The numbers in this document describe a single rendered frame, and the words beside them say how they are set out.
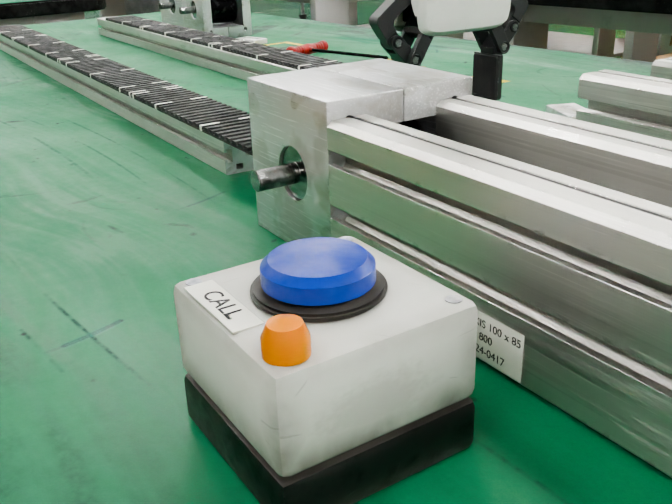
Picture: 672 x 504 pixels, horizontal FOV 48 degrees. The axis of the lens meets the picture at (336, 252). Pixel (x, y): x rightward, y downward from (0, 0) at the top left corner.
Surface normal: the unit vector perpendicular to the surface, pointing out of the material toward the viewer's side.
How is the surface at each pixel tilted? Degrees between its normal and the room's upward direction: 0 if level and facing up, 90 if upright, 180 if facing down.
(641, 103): 90
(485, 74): 91
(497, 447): 0
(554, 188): 0
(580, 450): 0
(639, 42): 90
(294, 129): 90
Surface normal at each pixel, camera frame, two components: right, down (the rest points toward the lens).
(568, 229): -0.84, 0.24
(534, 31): 0.61, 0.29
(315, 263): -0.04, -0.90
